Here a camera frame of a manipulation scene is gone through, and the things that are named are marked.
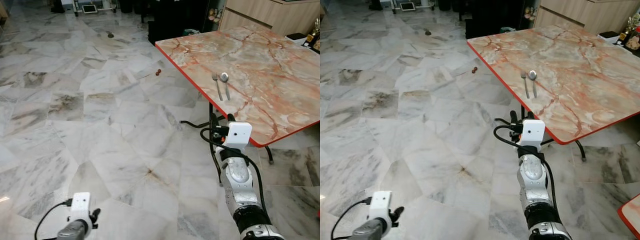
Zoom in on gold trophy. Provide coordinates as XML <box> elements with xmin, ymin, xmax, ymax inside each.
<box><xmin>307</xmin><ymin>17</ymin><xmax>321</xmax><ymax>47</ymax></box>
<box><xmin>622</xmin><ymin>14</ymin><xmax>639</xmax><ymax>44</ymax></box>

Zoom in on steel fork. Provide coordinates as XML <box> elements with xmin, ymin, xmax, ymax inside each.
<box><xmin>519</xmin><ymin>69</ymin><xmax>531</xmax><ymax>100</ymax></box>
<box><xmin>211</xmin><ymin>72</ymin><xmax>224</xmax><ymax>101</ymax></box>

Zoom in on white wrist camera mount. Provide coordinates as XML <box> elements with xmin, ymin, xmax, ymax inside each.
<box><xmin>69</xmin><ymin>192</ymin><xmax>93</xmax><ymax>224</ymax></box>
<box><xmin>369</xmin><ymin>191</ymin><xmax>394</xmax><ymax>224</ymax></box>
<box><xmin>221</xmin><ymin>121</ymin><xmax>253</xmax><ymax>154</ymax></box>
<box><xmin>519</xmin><ymin>119</ymin><xmax>546</xmax><ymax>152</ymax></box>

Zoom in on black furniture block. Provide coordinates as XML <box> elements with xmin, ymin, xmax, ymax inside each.
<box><xmin>147</xmin><ymin>0</ymin><xmax>211</xmax><ymax>46</ymax></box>
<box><xmin>464</xmin><ymin>0</ymin><xmax>527</xmax><ymax>41</ymax></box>

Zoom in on marble folding table red edge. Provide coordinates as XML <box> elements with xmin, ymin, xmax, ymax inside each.
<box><xmin>617</xmin><ymin>193</ymin><xmax>640</xmax><ymax>237</ymax></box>
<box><xmin>154</xmin><ymin>24</ymin><xmax>321</xmax><ymax>167</ymax></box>
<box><xmin>466</xmin><ymin>23</ymin><xmax>640</xmax><ymax>163</ymax></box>

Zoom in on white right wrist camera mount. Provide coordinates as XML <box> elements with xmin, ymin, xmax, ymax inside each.
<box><xmin>519</xmin><ymin>119</ymin><xmax>546</xmax><ymax>152</ymax></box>
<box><xmin>221</xmin><ymin>121</ymin><xmax>253</xmax><ymax>154</ymax></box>

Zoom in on steel spoon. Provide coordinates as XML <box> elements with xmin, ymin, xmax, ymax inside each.
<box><xmin>528</xmin><ymin>69</ymin><xmax>539</xmax><ymax>99</ymax></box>
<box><xmin>219</xmin><ymin>71</ymin><xmax>232</xmax><ymax>101</ymax></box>

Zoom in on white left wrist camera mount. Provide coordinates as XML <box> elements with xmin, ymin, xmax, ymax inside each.
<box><xmin>69</xmin><ymin>192</ymin><xmax>93</xmax><ymax>224</ymax></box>
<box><xmin>369</xmin><ymin>191</ymin><xmax>394</xmax><ymax>224</ymax></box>

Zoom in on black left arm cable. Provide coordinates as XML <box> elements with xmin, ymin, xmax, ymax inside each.
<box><xmin>330</xmin><ymin>197</ymin><xmax>374</xmax><ymax>240</ymax></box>
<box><xmin>34</xmin><ymin>199</ymin><xmax>74</xmax><ymax>240</ymax></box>

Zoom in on light wood cabinet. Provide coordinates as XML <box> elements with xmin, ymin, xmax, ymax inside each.
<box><xmin>532</xmin><ymin>0</ymin><xmax>640</xmax><ymax>35</ymax></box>
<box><xmin>218</xmin><ymin>0</ymin><xmax>321</xmax><ymax>37</ymax></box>

